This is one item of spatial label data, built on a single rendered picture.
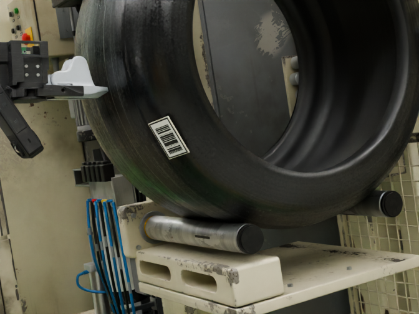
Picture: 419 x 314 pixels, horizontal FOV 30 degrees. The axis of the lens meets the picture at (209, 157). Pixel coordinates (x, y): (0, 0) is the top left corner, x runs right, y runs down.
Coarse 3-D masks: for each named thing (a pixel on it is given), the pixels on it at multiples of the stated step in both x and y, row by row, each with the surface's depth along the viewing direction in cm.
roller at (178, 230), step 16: (160, 224) 139; (176, 224) 134; (192, 224) 129; (208, 224) 125; (224, 224) 121; (240, 224) 117; (176, 240) 134; (192, 240) 128; (208, 240) 123; (224, 240) 119; (240, 240) 115; (256, 240) 116
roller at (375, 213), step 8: (376, 192) 131; (384, 192) 130; (392, 192) 130; (368, 200) 132; (376, 200) 130; (384, 200) 129; (392, 200) 129; (400, 200) 130; (352, 208) 135; (360, 208) 133; (368, 208) 132; (376, 208) 130; (384, 208) 129; (392, 208) 129; (400, 208) 130; (376, 216) 132; (384, 216) 130; (392, 216) 129
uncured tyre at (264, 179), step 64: (128, 0) 110; (192, 0) 110; (320, 0) 153; (384, 0) 141; (128, 64) 110; (192, 64) 110; (320, 64) 155; (384, 64) 144; (128, 128) 115; (192, 128) 110; (320, 128) 153; (384, 128) 127; (192, 192) 116; (256, 192) 115; (320, 192) 120
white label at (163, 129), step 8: (160, 120) 109; (168, 120) 108; (152, 128) 110; (160, 128) 110; (168, 128) 109; (160, 136) 110; (168, 136) 110; (176, 136) 109; (160, 144) 111; (168, 144) 110; (176, 144) 110; (184, 144) 109; (168, 152) 111; (176, 152) 110; (184, 152) 110
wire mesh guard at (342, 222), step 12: (408, 156) 151; (348, 216) 170; (396, 216) 157; (348, 228) 173; (348, 240) 172; (360, 240) 168; (408, 240) 155; (348, 288) 174; (360, 288) 171; (396, 288) 161; (360, 300) 171; (360, 312) 174; (408, 312) 158
